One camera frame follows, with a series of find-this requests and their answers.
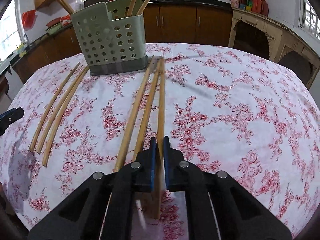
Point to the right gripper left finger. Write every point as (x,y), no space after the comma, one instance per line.
(102,206)

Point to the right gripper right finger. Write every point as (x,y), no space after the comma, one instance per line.
(218,207)

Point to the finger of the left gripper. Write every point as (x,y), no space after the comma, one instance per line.
(9,117)

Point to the lower wooden kitchen cabinets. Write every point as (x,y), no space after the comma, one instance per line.
(182,21)

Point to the left window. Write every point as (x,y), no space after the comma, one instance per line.
(9,36)

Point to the floral pink tablecloth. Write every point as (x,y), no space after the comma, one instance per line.
(224,110)

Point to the green and red bowls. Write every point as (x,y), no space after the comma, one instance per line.
(56,24)

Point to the green perforated utensil holder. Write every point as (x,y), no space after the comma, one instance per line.
(110,40)

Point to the dark wooden cutting board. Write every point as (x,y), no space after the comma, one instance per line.
(88,3)

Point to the cream side table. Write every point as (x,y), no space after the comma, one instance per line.
(281,39)

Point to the right window with bars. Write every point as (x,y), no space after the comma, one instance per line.
(310,19)

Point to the red bags and bottles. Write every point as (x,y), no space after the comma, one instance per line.
(257,6)

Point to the red plastic bag on wall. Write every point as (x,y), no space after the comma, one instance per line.
(28,19)

